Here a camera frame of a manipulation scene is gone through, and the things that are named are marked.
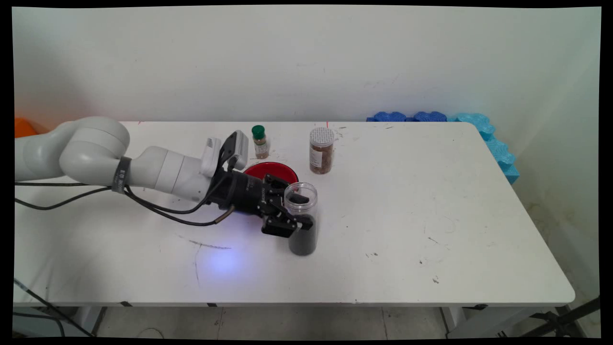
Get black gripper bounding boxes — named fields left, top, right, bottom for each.
left=209, top=169, right=316, bottom=239

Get clear plastic jar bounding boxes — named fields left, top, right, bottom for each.
left=284, top=182, right=318, bottom=256

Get red bowl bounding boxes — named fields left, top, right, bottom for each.
left=243, top=161, right=300, bottom=190

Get green-capped spice bottle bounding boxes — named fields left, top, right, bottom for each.
left=251, top=125, right=270, bottom=160

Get brown spice jar white lid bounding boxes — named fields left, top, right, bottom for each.
left=309, top=127, right=335, bottom=175

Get dark blue foam mat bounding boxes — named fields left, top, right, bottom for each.
left=366, top=111, right=448, bottom=122

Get light blue foam mat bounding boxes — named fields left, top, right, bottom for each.
left=447, top=113, right=521, bottom=185

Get white table leg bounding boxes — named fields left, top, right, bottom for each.
left=72, top=307, right=103, bottom=336

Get orange plastic object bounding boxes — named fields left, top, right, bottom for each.
left=14, top=117, right=48, bottom=139

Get black tripod legs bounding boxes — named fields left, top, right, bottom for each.
left=520, top=296, right=601, bottom=338

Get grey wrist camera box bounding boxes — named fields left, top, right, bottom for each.
left=219, top=130, right=250, bottom=172

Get grey velcro strap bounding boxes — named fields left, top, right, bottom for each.
left=112, top=156, right=133, bottom=194

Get white table leg frame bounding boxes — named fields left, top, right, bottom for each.
left=441, top=306, right=563, bottom=339

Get black hanging cable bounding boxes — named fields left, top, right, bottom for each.
left=13, top=279, right=94, bottom=337
left=13, top=311, right=67, bottom=337

